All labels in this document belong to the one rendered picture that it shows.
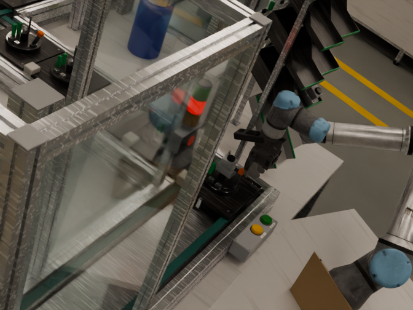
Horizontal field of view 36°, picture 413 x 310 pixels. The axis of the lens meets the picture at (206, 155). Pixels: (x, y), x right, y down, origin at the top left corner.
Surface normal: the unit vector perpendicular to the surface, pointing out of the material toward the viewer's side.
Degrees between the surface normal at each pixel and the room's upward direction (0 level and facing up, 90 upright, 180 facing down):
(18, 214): 90
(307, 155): 0
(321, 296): 90
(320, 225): 0
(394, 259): 60
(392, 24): 90
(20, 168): 90
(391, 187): 0
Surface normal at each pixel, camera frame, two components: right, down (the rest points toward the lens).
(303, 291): -0.87, 0.04
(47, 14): 0.79, 0.55
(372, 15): -0.64, 0.31
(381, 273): -0.22, 0.02
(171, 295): 0.31, -0.74
